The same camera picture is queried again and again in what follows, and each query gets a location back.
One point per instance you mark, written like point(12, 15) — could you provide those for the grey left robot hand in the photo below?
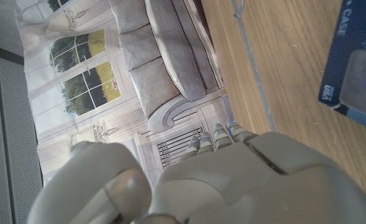
point(232, 186)

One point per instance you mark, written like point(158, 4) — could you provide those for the blue and white package box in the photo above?
point(354, 25)

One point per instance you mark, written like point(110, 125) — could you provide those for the printed living room backdrop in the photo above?
point(102, 102)

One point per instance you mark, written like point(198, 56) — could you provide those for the grey perforated panel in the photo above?
point(12, 140)

